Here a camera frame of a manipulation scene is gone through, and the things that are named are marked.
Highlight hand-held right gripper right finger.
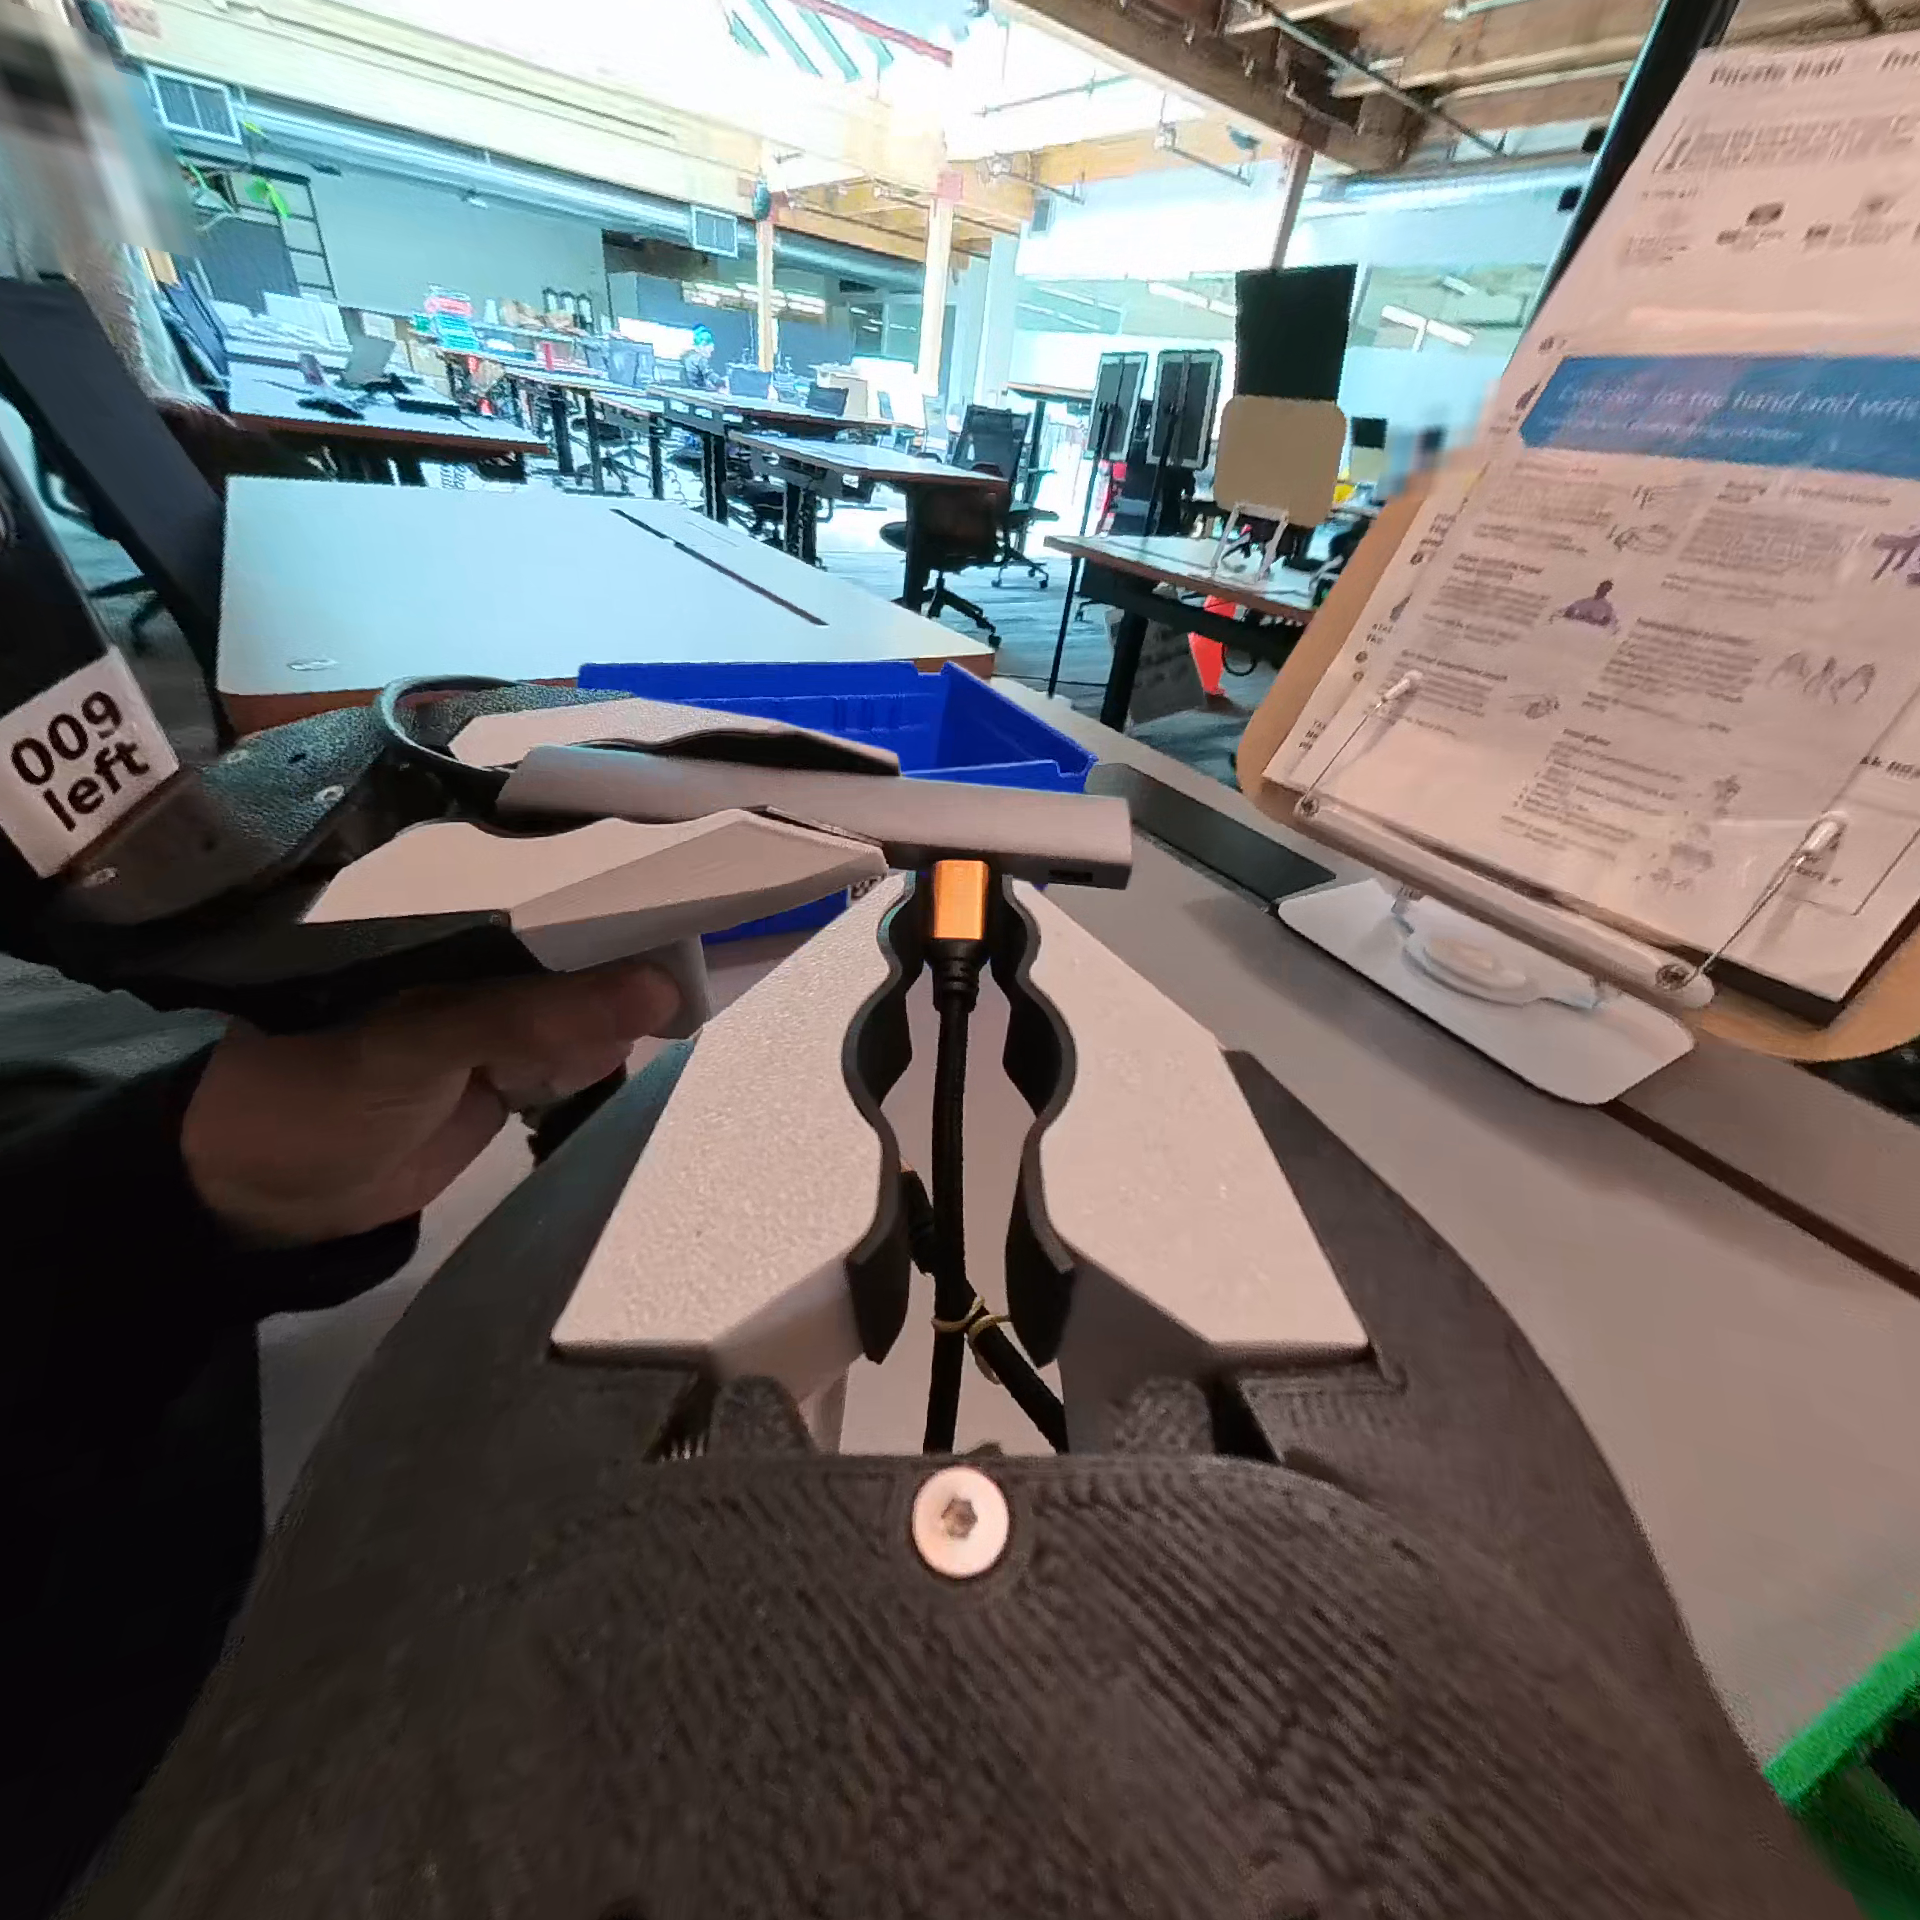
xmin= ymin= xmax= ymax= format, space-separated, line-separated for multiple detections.
xmin=993 ymin=882 xmax=1369 ymax=1422

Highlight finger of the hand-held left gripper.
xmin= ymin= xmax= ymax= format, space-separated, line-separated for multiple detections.
xmin=447 ymin=695 xmax=905 ymax=782
xmin=304 ymin=807 xmax=889 ymax=1039

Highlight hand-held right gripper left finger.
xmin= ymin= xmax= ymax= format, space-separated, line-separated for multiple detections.
xmin=551 ymin=872 xmax=921 ymax=1455

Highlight braided usb-c cable orange plug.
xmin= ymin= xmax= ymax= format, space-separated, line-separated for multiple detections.
xmin=896 ymin=857 xmax=1072 ymax=1456

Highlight grey usb hub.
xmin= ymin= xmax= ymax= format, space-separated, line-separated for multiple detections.
xmin=495 ymin=743 xmax=1136 ymax=889

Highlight person's left forearm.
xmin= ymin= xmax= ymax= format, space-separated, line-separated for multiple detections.
xmin=0 ymin=955 xmax=425 ymax=1920

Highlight person's left hand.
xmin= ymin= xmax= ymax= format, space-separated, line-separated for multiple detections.
xmin=178 ymin=963 xmax=687 ymax=1247

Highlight desk with wood edge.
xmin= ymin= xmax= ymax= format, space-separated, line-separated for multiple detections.
xmin=213 ymin=477 xmax=997 ymax=740

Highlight wooden document stand white base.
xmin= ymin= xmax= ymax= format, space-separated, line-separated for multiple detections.
xmin=1236 ymin=450 xmax=1920 ymax=1112

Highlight black rectangular pad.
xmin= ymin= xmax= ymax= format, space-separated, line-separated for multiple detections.
xmin=1086 ymin=762 xmax=1338 ymax=912

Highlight brown desk black legs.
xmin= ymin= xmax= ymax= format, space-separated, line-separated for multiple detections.
xmin=1043 ymin=532 xmax=1324 ymax=728
xmin=734 ymin=427 xmax=1010 ymax=603

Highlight blue plastic bin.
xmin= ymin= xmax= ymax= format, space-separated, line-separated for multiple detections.
xmin=575 ymin=661 xmax=1100 ymax=949

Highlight black office chair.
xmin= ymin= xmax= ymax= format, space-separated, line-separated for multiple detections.
xmin=881 ymin=405 xmax=1055 ymax=630

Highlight black monitor on stand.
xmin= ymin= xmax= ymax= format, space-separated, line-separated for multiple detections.
xmin=1086 ymin=353 xmax=1152 ymax=470
xmin=1152 ymin=346 xmax=1223 ymax=473

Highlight laminated instruction sheet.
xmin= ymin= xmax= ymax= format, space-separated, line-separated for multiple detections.
xmin=1268 ymin=353 xmax=1920 ymax=920

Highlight tan board on stand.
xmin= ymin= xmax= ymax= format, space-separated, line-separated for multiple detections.
xmin=1210 ymin=398 xmax=1351 ymax=584

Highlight black square panel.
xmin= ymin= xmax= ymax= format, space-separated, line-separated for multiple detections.
xmin=1234 ymin=265 xmax=1360 ymax=405

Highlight green plastic bin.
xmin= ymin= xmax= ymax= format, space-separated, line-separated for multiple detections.
xmin=1761 ymin=1636 xmax=1920 ymax=1920

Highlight black vertical pole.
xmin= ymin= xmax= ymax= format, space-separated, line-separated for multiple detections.
xmin=1585 ymin=0 xmax=1744 ymax=229

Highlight wall air vent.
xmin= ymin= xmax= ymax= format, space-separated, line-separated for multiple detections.
xmin=147 ymin=66 xmax=245 ymax=146

